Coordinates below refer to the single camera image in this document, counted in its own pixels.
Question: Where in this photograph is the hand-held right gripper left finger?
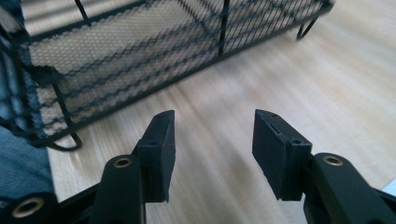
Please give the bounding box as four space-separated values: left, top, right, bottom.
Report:
90 109 177 224

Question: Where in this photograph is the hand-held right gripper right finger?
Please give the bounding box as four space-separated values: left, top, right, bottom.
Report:
251 108 396 224

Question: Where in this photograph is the blue denim cloth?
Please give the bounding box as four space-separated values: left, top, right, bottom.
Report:
0 125 55 200

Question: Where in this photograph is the black wire mesh basket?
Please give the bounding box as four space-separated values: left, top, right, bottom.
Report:
0 0 335 152

